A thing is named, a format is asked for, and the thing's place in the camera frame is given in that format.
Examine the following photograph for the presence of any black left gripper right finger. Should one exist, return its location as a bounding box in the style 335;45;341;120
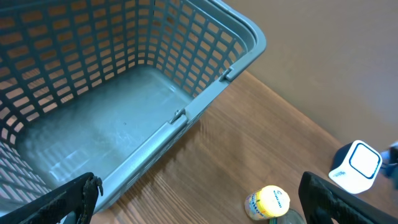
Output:
298;171;397;224

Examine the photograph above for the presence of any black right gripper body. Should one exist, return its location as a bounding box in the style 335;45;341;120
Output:
381;141;397;190

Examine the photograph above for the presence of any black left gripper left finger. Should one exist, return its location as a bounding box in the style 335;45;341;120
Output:
1;172;103;224

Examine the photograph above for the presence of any yellow lidded jar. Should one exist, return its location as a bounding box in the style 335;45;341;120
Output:
244;185;290;220

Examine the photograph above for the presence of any green tin can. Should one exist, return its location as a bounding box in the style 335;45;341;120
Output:
269;208;307;224

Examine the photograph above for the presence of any white barcode scanner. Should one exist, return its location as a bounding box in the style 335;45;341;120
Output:
328;140;382;194

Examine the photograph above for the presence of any grey plastic basket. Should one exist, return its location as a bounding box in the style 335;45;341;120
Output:
1;0;266;215

